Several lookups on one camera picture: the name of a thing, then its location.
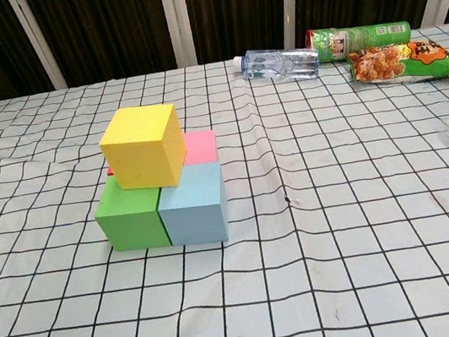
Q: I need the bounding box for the light blue foam cube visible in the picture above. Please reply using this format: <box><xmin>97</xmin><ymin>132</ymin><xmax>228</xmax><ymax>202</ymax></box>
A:
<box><xmin>151</xmin><ymin>160</ymin><xmax>236</xmax><ymax>253</ymax></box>

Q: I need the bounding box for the green chips can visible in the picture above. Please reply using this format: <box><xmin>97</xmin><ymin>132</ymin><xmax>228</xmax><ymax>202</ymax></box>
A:
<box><xmin>303</xmin><ymin>13</ymin><xmax>416</xmax><ymax>68</ymax></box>

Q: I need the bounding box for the green foam cube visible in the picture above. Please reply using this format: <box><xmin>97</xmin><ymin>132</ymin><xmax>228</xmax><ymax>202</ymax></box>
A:
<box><xmin>89</xmin><ymin>168</ymin><xmax>172</xmax><ymax>257</ymax></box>

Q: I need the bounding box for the white black checkered tablecloth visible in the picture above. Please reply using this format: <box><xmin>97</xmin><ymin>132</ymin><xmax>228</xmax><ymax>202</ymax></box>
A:
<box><xmin>0</xmin><ymin>22</ymin><xmax>449</xmax><ymax>337</ymax></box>

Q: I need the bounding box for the yellow foam cube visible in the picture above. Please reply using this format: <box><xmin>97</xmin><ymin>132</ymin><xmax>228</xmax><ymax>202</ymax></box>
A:
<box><xmin>94</xmin><ymin>98</ymin><xmax>192</xmax><ymax>198</ymax></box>

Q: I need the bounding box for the pink foam cube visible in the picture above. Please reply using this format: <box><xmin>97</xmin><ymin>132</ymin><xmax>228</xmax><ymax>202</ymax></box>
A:
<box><xmin>177</xmin><ymin>128</ymin><xmax>221</xmax><ymax>169</ymax></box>

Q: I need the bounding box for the green orange snack bag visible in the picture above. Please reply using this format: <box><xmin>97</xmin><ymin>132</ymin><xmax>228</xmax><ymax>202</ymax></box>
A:
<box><xmin>344</xmin><ymin>33</ymin><xmax>449</xmax><ymax>97</ymax></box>

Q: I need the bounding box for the clear plastic water bottle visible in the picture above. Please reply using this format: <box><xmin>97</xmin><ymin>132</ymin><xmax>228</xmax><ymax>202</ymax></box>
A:
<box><xmin>230</xmin><ymin>38</ymin><xmax>323</xmax><ymax>91</ymax></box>

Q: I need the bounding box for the dark brown curtain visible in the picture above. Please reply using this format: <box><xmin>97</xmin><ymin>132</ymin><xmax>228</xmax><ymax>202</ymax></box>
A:
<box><xmin>0</xmin><ymin>0</ymin><xmax>449</xmax><ymax>105</ymax></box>

